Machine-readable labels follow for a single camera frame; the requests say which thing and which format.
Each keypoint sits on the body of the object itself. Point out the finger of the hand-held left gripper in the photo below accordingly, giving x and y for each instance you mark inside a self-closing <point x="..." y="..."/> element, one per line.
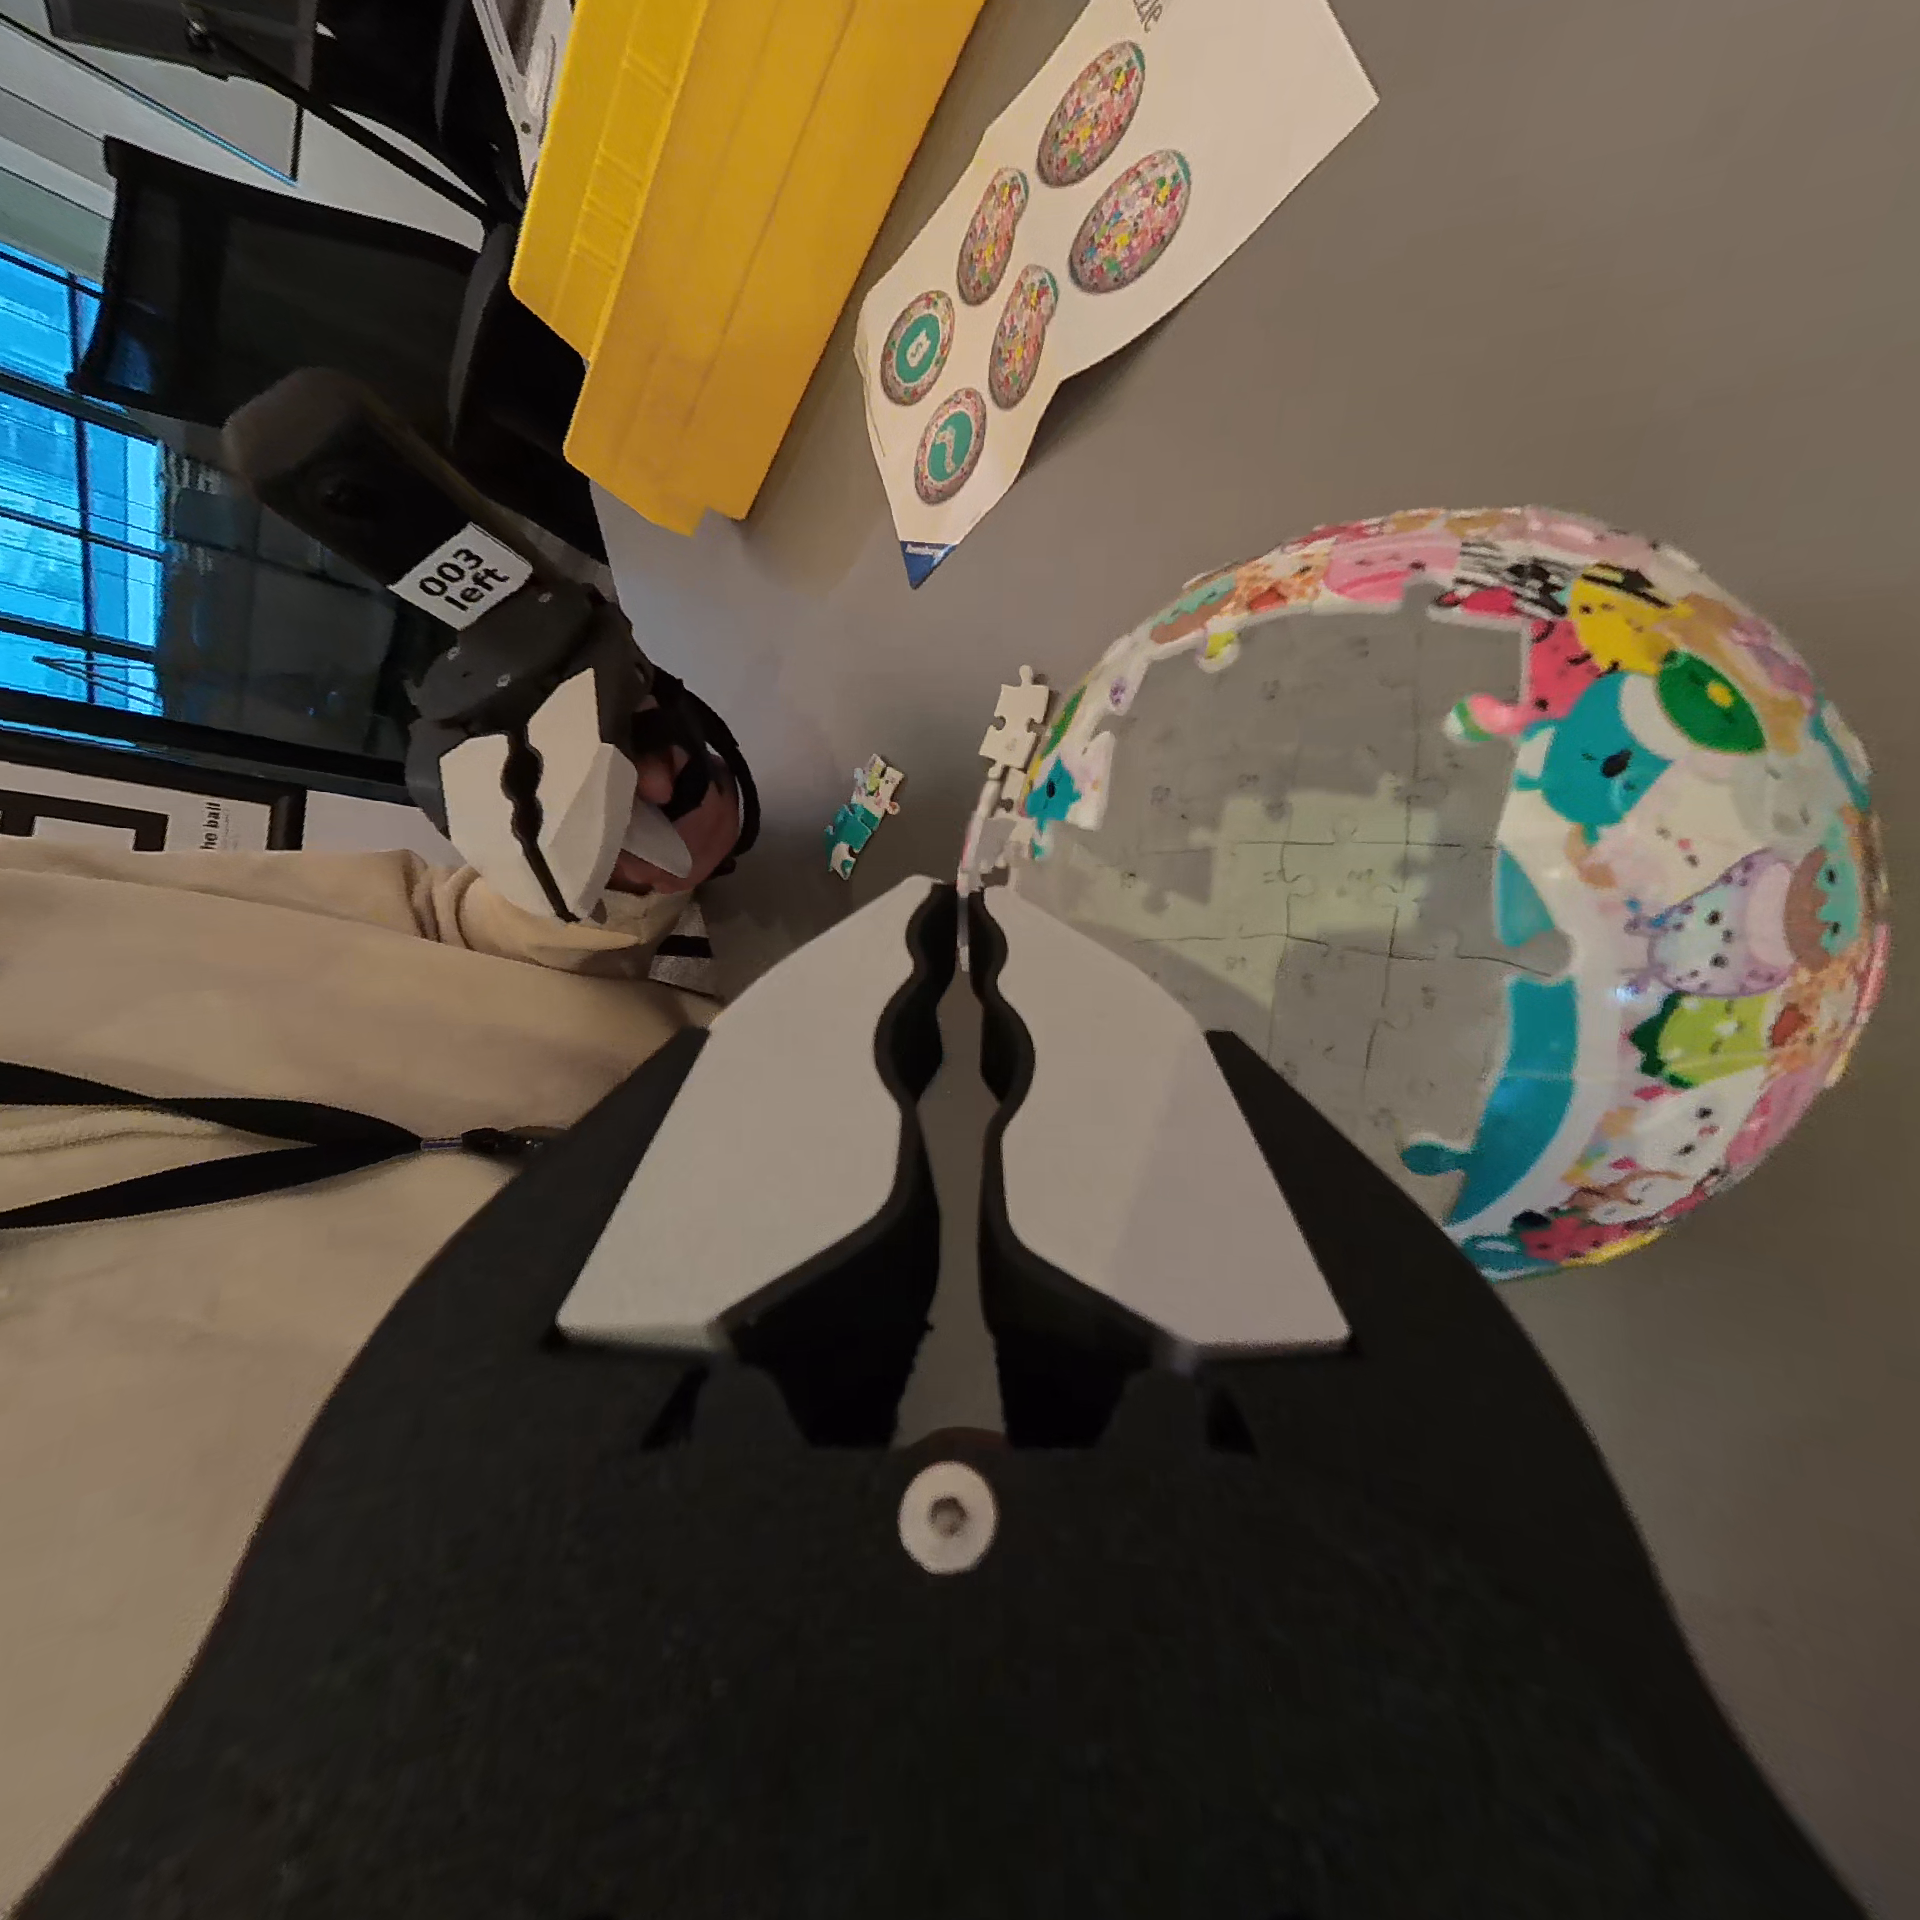
<point x="592" y="796"/>
<point x="481" y="809"/>

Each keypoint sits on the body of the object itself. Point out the person's left hand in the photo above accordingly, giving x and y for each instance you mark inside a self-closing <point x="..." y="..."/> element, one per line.
<point x="705" y="832"/>

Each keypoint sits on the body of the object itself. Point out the teal puzzle piece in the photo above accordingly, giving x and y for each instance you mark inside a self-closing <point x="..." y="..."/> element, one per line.
<point x="854" y="840"/>

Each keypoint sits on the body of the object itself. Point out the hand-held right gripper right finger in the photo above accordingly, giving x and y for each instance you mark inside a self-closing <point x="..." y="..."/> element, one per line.
<point x="1154" y="1185"/>

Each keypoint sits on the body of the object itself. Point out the white backed puzzle piece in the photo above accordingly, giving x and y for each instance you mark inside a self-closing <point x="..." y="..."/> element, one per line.
<point x="991" y="840"/>

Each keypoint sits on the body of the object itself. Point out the colourful puzzle ball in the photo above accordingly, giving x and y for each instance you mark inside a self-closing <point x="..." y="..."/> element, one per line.
<point x="1499" y="900"/>

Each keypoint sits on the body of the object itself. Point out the printed puzzle leaflet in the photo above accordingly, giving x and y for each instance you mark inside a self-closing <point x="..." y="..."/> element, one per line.
<point x="1109" y="254"/>

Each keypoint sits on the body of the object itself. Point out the yellow plastic bin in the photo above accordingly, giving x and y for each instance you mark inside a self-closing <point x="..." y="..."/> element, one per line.
<point x="721" y="225"/>

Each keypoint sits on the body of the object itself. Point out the black office chair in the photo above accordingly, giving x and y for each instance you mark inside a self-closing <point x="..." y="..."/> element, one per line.
<point x="301" y="299"/>

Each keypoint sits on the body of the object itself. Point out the colourful puzzle piece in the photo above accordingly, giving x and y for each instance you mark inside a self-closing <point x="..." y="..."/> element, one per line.
<point x="878" y="786"/>

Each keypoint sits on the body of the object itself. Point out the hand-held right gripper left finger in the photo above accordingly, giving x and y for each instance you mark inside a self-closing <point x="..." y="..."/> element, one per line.
<point x="750" y="1185"/>

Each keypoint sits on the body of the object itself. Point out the person's cream sweatshirt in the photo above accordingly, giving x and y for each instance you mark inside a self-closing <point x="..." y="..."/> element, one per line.
<point x="225" y="1348"/>

